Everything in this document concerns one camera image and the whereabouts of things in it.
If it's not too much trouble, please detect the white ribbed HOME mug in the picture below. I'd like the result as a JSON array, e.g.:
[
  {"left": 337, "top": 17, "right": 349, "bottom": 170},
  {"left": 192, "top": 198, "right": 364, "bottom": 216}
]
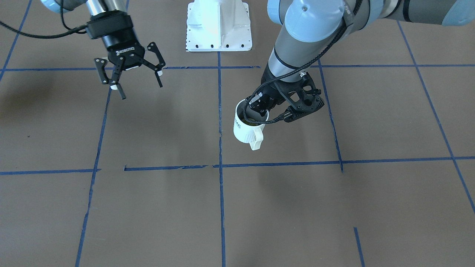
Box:
[{"left": 233, "top": 99, "right": 269, "bottom": 151}]

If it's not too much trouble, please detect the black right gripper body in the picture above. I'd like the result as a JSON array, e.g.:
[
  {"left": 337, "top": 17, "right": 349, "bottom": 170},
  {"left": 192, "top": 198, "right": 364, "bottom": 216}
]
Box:
[{"left": 86, "top": 10, "right": 145, "bottom": 70}]

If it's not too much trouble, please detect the brown paper table cover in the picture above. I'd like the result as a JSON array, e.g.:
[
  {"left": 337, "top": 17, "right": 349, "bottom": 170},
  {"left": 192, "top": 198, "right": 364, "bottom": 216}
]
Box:
[{"left": 1, "top": 0, "right": 474, "bottom": 267}]

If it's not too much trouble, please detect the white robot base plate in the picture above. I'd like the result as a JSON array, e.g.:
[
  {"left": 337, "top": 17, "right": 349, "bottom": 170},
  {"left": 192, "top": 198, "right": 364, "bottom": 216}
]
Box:
[{"left": 186, "top": 0, "right": 253, "bottom": 52}]

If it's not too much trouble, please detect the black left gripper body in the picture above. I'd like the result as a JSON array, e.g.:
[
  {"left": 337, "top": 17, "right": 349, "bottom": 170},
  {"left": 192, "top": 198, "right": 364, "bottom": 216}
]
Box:
[{"left": 260, "top": 73, "right": 325, "bottom": 123}]

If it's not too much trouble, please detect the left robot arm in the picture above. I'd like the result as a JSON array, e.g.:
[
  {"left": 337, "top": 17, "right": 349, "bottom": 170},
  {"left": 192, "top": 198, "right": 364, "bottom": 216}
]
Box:
[{"left": 236, "top": 0, "right": 474, "bottom": 125}]

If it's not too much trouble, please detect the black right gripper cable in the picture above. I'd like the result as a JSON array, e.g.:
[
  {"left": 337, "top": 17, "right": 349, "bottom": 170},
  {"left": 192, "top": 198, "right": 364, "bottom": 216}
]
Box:
[{"left": 0, "top": 0, "right": 91, "bottom": 40}]

